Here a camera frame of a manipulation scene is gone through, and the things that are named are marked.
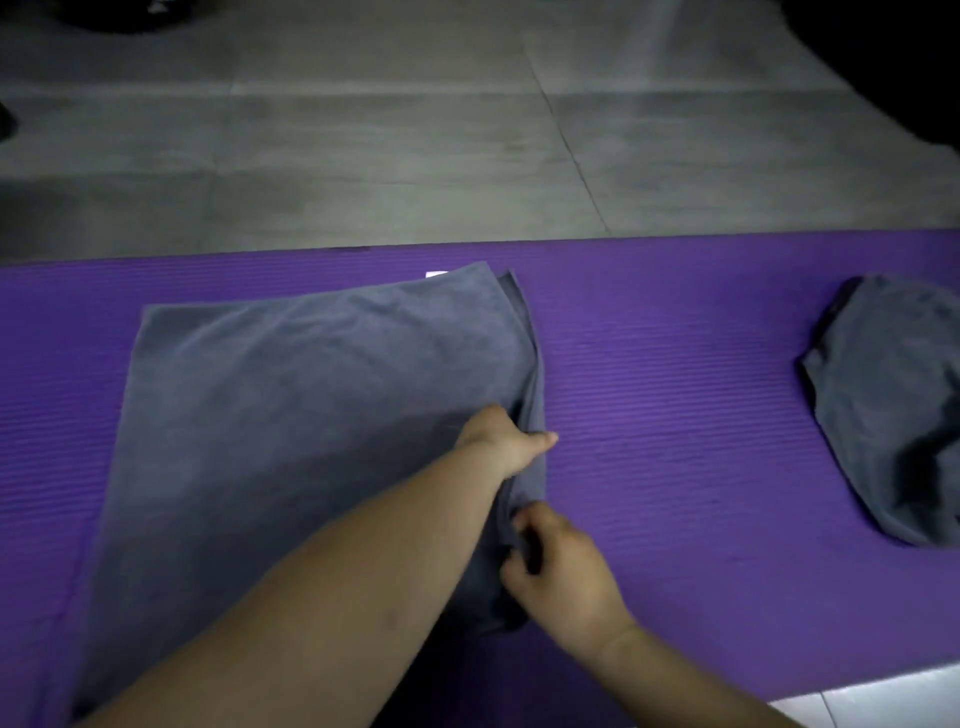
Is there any person's left hand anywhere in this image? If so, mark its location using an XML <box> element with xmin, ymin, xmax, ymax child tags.
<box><xmin>452</xmin><ymin>403</ymin><xmax>561</xmax><ymax>483</ymax></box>

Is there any person's left forearm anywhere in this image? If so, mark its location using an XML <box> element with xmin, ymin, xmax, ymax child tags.
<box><xmin>74</xmin><ymin>442</ymin><xmax>511</xmax><ymax>728</ymax></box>

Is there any person's right hand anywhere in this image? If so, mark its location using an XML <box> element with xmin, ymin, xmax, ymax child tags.
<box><xmin>497</xmin><ymin>500</ymin><xmax>640</xmax><ymax>663</ymax></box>

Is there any purple yoga mat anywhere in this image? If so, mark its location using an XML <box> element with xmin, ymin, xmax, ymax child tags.
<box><xmin>0</xmin><ymin>227</ymin><xmax>960</xmax><ymax>728</ymax></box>

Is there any dark grey tagged towel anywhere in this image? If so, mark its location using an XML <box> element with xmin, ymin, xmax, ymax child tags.
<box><xmin>69</xmin><ymin>260</ymin><xmax>549</xmax><ymax>723</ymax></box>

